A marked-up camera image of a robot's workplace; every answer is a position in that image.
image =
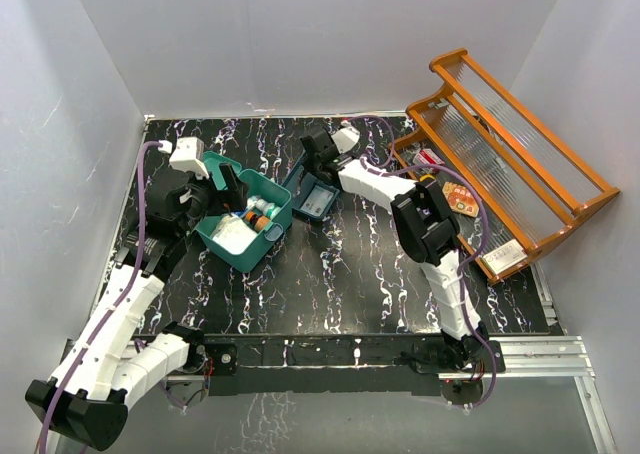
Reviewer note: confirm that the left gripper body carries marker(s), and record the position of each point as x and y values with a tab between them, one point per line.
207	201

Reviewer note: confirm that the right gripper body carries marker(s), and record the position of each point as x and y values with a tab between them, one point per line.
312	166

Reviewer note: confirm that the blue white medicine box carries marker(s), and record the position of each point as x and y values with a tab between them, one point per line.
251	203

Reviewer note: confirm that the white medicine bottle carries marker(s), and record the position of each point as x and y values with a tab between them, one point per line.
268	209

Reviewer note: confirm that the brown medicine bottle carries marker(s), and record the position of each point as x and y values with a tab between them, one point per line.
256	221

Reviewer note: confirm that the white gauze pack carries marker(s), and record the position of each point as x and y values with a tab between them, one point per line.
233	234

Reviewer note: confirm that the green medicine box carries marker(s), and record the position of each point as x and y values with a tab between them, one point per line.
259	185

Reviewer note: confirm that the dark teal divider tray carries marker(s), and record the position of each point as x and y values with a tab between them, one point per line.
300	184

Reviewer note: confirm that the blue white blister card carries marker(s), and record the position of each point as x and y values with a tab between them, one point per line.
318	201

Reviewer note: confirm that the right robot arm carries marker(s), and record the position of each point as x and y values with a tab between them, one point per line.
426	228

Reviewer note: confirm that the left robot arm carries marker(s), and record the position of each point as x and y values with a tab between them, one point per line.
89	395

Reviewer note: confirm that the red white small box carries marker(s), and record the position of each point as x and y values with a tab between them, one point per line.
427	156

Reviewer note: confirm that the orange patterned card pack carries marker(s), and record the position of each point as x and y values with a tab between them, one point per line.
460	199

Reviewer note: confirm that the orange wooden shelf rack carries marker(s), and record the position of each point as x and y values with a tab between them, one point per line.
535	188

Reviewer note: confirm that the white label box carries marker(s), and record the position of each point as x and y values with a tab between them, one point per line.
504	257

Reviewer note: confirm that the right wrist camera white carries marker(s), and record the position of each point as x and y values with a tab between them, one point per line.
346	137

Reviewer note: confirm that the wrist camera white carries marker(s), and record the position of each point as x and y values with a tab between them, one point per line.
346	137
186	156

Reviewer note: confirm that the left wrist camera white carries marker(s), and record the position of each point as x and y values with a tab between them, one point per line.
186	156

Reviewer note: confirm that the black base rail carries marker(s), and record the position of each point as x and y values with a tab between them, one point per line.
420	364

